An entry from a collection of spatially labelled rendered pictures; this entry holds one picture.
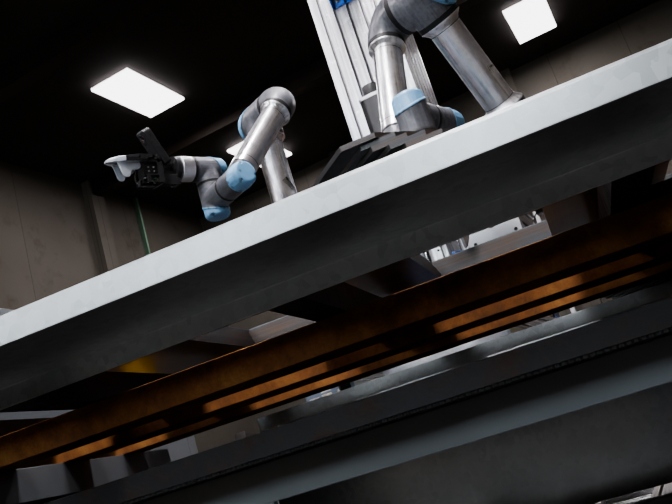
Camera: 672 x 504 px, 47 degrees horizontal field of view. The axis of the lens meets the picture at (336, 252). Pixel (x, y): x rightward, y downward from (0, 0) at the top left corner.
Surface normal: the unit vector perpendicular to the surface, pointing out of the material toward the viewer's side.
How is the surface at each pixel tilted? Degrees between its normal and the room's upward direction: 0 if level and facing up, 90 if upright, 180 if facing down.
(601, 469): 90
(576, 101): 90
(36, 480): 90
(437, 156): 90
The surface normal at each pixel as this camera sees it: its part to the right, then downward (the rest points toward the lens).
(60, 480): 0.90, -0.35
